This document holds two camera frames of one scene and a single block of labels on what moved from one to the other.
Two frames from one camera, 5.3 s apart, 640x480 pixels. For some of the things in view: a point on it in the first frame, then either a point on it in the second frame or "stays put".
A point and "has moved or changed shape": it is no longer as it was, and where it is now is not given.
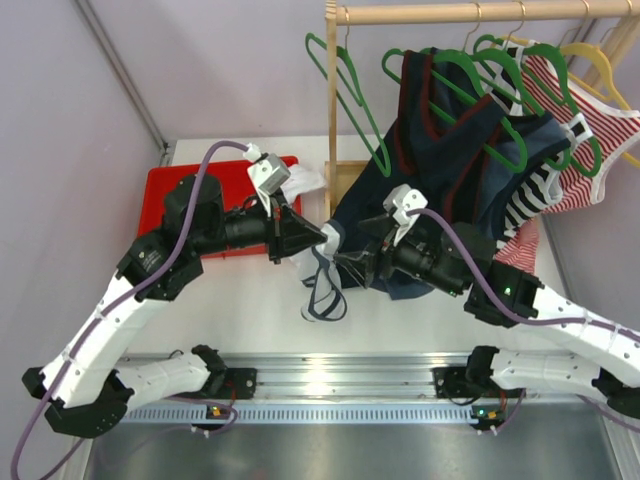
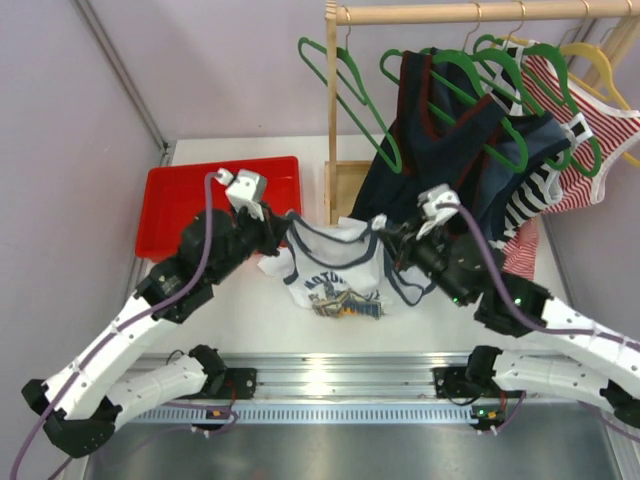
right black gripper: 360,263 to 402,242
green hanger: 340,68 to 361,97
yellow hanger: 609,96 stays put
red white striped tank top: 597,129 stays put
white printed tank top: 326,300 has moved or changed shape
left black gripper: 275,232 to 270,228
